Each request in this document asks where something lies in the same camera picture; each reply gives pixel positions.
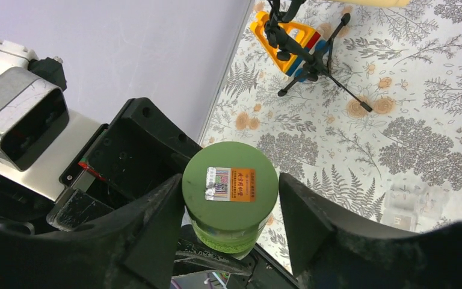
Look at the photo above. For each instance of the clear plastic pill organizer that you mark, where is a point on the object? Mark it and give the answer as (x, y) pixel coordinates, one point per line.
(415, 208)

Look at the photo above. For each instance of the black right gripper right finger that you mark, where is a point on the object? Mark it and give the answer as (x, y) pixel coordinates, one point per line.
(332, 247)

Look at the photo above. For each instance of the yellow toy block piece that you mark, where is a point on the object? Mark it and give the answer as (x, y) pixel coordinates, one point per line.
(287, 44)

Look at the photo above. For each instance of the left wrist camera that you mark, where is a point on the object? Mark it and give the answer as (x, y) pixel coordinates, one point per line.
(33, 110)

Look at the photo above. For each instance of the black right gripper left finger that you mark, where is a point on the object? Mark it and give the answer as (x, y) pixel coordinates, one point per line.
(131, 247)

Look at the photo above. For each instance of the floral patterned table mat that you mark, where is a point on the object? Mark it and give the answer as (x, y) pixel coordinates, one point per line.
(405, 63)

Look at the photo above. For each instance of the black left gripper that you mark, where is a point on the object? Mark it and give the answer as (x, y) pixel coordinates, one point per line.
(121, 162)

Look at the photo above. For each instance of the green pill bottle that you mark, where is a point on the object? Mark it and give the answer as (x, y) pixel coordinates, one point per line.
(230, 189)

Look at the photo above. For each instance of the black tripod microphone stand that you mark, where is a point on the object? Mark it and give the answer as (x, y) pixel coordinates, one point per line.
(318, 64)

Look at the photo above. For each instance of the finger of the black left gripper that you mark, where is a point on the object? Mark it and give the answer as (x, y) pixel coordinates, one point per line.
(193, 257)

